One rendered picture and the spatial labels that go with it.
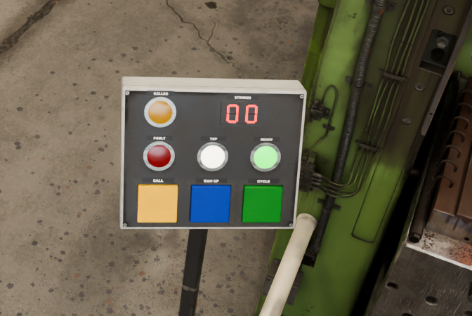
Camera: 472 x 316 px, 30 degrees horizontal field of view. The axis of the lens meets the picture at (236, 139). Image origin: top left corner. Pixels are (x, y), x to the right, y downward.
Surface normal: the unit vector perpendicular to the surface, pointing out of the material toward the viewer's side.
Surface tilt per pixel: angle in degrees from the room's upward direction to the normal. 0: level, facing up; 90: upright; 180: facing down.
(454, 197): 0
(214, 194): 60
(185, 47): 0
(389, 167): 90
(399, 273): 90
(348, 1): 90
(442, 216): 90
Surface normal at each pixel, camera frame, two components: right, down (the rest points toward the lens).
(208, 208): 0.13, 0.33
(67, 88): 0.11, -0.65
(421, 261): -0.34, 0.68
